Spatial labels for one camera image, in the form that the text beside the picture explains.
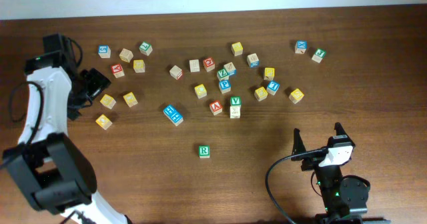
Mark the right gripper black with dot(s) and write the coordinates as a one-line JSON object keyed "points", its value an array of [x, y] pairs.
{"points": [[298, 145]]}

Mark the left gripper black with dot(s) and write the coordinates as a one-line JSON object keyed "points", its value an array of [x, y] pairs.
{"points": [[97, 81]]}

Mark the yellow S letter block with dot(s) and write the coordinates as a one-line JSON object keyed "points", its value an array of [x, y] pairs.
{"points": [[108, 101]]}

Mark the green R letter block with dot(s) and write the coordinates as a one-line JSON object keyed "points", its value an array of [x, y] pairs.
{"points": [[204, 151]]}

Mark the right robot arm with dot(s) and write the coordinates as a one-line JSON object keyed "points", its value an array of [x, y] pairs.
{"points": [[344, 197]]}

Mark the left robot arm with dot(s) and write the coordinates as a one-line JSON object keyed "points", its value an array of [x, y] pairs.
{"points": [[50, 171]]}

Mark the red letter block far left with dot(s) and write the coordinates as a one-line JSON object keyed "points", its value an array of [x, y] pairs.
{"points": [[117, 70]]}

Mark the blue S letter block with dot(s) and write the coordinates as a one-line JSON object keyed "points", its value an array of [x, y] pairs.
{"points": [[104, 51]]}

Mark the yellow O block lower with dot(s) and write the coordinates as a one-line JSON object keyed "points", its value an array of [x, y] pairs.
{"points": [[103, 122]]}

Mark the yellow o block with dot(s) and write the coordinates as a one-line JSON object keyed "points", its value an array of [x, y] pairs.
{"points": [[103, 122], [130, 99]]}

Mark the yellow S block right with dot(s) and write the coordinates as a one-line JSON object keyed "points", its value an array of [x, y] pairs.
{"points": [[296, 96]]}

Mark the yellow O block upper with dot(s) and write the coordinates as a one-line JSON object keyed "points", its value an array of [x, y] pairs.
{"points": [[130, 99]]}

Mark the plain tan wooden block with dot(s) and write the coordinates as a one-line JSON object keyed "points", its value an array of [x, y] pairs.
{"points": [[126, 55]]}

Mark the yellow G letter block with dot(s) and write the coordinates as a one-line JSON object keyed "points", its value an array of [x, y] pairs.
{"points": [[139, 66]]}

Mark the blue I letter block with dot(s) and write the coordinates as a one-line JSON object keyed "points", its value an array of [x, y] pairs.
{"points": [[272, 87]]}

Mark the green L letter block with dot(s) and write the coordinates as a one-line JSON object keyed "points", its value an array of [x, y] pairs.
{"points": [[145, 48]]}

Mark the yellow E letter block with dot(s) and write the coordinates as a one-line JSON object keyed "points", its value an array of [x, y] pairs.
{"points": [[260, 94]]}

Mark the yellow block right centre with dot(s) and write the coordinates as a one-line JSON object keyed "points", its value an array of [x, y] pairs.
{"points": [[269, 73]]}

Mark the green J letter block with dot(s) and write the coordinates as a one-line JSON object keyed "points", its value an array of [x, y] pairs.
{"points": [[318, 55]]}

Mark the plain white wooden block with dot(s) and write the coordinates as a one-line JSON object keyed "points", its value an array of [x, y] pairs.
{"points": [[235, 112]]}

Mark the tan block red edge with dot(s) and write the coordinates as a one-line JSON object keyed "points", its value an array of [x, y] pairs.
{"points": [[176, 72]]}

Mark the green V letter block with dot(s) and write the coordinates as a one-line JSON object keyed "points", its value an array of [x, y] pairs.
{"points": [[236, 101]]}

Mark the blue X letter block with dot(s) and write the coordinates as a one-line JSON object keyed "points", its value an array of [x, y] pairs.
{"points": [[300, 47]]}

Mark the blue double block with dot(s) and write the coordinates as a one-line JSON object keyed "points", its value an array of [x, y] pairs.
{"points": [[173, 115]]}

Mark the tan block blue D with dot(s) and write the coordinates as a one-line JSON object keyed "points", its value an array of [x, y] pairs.
{"points": [[253, 60]]}

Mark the blue P letter block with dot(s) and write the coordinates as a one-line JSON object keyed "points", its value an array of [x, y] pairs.
{"points": [[224, 86]]}

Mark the red A letter block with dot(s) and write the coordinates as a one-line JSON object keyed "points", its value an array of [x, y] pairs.
{"points": [[215, 107]]}

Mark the tan feather blue L block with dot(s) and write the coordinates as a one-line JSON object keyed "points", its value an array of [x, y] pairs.
{"points": [[230, 68]]}

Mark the tan I side block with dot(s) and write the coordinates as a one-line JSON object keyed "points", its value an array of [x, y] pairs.
{"points": [[194, 65]]}

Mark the green Z letter block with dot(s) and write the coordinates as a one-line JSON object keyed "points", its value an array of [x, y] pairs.
{"points": [[222, 74]]}

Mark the yellow C letter block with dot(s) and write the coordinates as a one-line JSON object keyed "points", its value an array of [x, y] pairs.
{"points": [[200, 91]]}

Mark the yellow block top centre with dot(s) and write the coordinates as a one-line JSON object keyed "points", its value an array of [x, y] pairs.
{"points": [[237, 49]]}

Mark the red O letter block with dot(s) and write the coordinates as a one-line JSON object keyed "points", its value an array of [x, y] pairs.
{"points": [[209, 64]]}

